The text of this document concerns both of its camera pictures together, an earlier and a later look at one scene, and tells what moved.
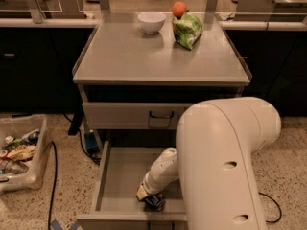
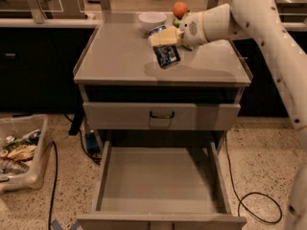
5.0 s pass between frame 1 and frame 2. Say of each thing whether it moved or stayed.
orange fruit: stayed
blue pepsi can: moved
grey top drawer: stayed
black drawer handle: stayed
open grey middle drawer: stayed
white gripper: moved
